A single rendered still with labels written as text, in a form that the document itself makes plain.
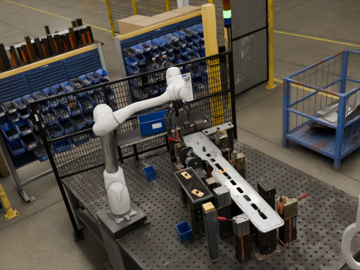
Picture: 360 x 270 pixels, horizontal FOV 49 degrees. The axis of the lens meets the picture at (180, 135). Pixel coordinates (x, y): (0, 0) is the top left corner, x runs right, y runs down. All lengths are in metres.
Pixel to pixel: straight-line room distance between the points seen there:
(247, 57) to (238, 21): 0.63
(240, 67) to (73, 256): 3.67
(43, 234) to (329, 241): 2.90
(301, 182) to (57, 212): 2.72
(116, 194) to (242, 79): 3.76
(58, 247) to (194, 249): 1.81
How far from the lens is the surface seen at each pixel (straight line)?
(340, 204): 3.26
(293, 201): 2.68
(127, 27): 6.51
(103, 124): 2.69
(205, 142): 3.44
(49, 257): 4.23
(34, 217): 4.81
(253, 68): 6.40
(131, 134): 3.69
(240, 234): 2.59
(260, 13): 6.26
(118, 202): 2.98
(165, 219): 3.15
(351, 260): 0.48
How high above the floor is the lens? 2.79
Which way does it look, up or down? 30 degrees down
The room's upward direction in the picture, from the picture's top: 8 degrees counter-clockwise
